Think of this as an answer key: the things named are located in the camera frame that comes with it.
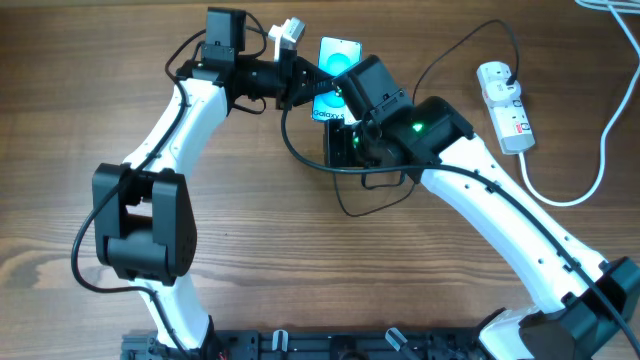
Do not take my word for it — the Galaxy smartphone teal screen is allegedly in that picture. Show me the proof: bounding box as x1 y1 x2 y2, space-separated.
311 37 362 125

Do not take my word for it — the white power strip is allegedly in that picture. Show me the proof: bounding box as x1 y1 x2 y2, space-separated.
476 61 535 155

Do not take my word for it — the black USB charging cable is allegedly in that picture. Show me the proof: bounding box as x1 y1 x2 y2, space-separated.
331 19 521 219

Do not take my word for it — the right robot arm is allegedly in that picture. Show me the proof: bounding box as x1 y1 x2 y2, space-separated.
332 56 639 359

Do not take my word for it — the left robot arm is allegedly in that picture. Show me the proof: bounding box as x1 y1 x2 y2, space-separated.
87 7 330 359

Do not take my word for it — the white USB charger plug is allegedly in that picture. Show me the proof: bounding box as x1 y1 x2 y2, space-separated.
482 80 521 108

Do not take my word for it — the white power strip cord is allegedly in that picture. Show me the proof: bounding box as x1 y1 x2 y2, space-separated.
517 4 640 208

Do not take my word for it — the left black camera cable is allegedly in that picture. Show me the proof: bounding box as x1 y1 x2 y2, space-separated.
70 27 209 360

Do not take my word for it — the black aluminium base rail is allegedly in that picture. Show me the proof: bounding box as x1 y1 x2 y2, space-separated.
120 327 486 360

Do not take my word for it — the white cables top corner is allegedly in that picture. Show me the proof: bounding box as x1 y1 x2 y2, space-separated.
573 0 640 16

